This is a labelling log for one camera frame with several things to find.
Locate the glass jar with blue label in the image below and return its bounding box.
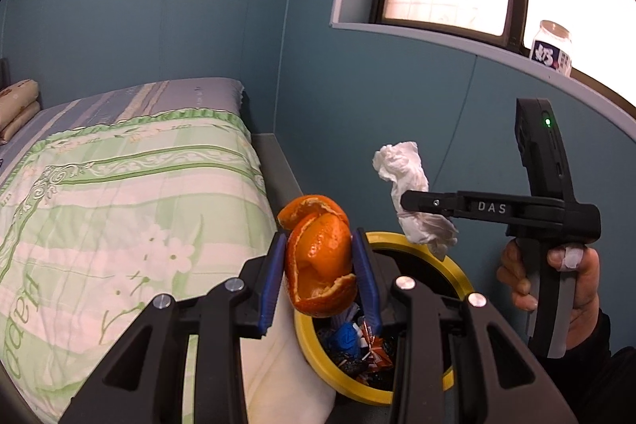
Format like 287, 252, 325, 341
531, 21, 573, 77

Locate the blue plastic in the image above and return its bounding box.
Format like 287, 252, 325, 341
323, 322, 361, 355

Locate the black plastic bag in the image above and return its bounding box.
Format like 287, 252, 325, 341
338, 354, 393, 390

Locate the person's right hand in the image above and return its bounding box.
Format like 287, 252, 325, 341
497, 238, 602, 351

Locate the beige folded quilt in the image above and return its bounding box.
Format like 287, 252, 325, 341
0, 79, 41, 144

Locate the yellow rimmed black trash bin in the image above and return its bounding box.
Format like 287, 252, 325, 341
293, 231, 475, 406

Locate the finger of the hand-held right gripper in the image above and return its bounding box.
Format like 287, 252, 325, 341
400, 190, 460, 219

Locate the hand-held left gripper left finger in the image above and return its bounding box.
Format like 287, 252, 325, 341
58, 231, 288, 424

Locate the white tissue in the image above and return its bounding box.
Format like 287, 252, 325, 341
372, 142, 459, 257

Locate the green floral quilt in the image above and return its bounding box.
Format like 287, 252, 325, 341
0, 107, 339, 424

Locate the person's right forearm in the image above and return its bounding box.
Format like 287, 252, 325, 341
564, 309, 636, 424

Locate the orange peel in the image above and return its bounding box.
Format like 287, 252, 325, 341
277, 194, 357, 318

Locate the bed with grey striped sheet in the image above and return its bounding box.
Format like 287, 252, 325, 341
0, 77, 246, 157

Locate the orange snack wrapper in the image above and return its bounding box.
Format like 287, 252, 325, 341
360, 319, 393, 368

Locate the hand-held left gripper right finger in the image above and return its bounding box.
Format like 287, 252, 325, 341
350, 228, 580, 424

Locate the grey bed frame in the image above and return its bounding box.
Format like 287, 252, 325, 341
251, 133, 299, 226

